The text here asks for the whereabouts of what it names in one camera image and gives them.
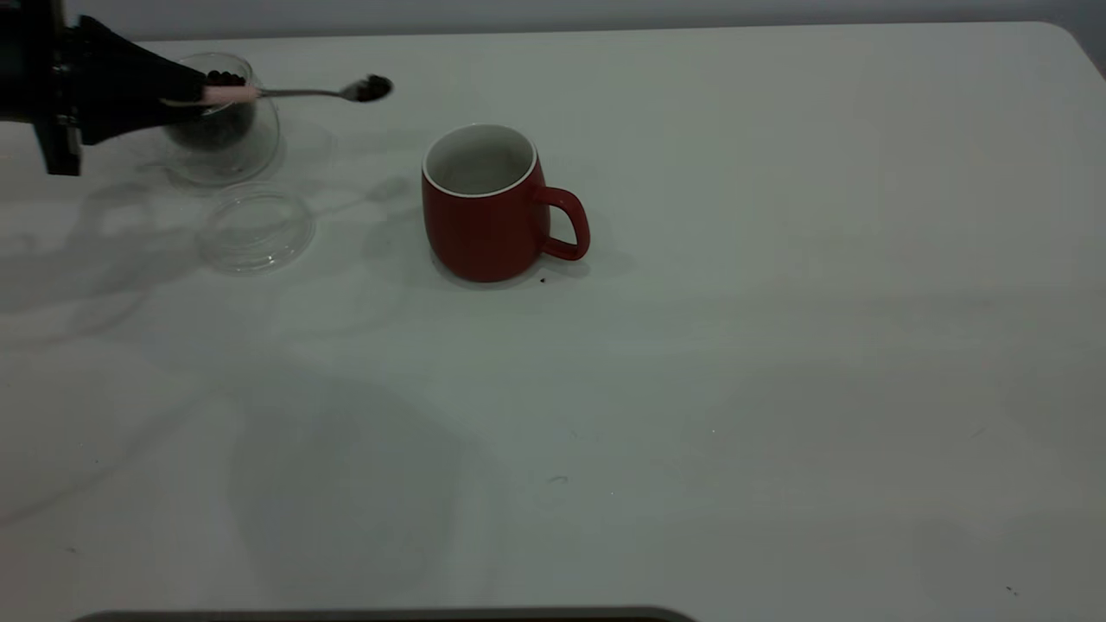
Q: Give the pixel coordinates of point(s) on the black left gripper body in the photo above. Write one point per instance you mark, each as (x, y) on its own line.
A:
(34, 60)

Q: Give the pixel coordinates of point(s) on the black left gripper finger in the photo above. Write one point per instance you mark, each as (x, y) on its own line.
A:
(117, 119)
(121, 69)

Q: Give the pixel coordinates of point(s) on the red ceramic mug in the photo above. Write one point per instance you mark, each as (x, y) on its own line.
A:
(475, 233)

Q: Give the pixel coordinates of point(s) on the dark coffee beans heap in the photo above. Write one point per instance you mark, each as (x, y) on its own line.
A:
(216, 130)

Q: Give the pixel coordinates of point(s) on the small clear glass dish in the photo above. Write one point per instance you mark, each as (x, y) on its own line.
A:
(259, 252)

